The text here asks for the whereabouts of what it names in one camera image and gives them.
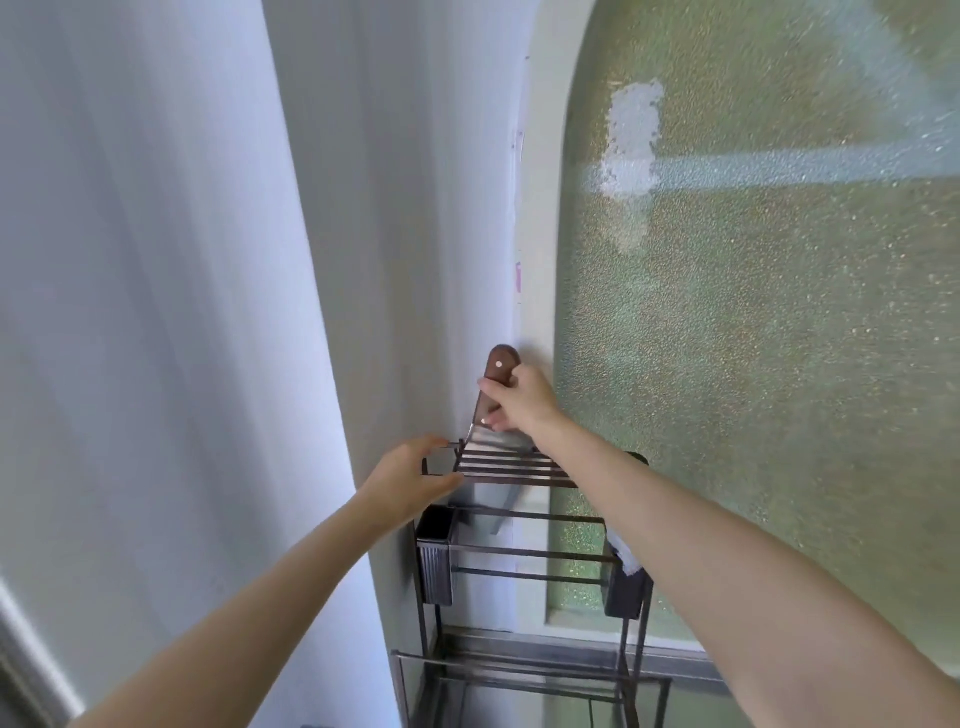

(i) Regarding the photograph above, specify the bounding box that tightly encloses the person's right hand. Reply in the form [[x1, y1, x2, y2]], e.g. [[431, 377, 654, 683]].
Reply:
[[477, 363, 575, 455]]

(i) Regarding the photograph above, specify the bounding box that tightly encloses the person's left hand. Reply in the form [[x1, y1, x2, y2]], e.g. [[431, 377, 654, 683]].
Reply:
[[352, 434, 466, 535]]

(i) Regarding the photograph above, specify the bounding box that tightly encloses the brown wooden-handled knife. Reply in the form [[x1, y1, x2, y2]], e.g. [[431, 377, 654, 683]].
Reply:
[[453, 344, 523, 538]]

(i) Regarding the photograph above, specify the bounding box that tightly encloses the dark metal knife rack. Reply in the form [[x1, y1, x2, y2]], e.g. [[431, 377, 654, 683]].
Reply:
[[389, 438, 674, 728]]

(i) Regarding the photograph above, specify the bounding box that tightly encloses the person's left forearm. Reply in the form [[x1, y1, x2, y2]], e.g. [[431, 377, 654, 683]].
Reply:
[[67, 491, 399, 728]]

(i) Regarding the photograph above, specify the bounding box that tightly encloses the person's right forearm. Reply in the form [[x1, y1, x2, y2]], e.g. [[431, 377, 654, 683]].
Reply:
[[537, 416, 960, 728]]

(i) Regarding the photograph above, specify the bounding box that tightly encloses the black ribbed holder cup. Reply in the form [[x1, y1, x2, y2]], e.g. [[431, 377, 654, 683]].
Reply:
[[602, 554, 652, 620], [414, 504, 459, 607]]

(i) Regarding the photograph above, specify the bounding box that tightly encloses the white crumpled tissue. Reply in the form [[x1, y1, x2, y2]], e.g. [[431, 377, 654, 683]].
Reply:
[[605, 524, 646, 577]]

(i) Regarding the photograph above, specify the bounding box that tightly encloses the frosted glass window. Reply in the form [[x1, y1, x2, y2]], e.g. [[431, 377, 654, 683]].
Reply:
[[517, 0, 960, 676]]

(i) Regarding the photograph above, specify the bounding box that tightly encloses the black-trimmed frame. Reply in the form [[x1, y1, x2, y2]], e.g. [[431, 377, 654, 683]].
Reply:
[[0, 577, 85, 728]]

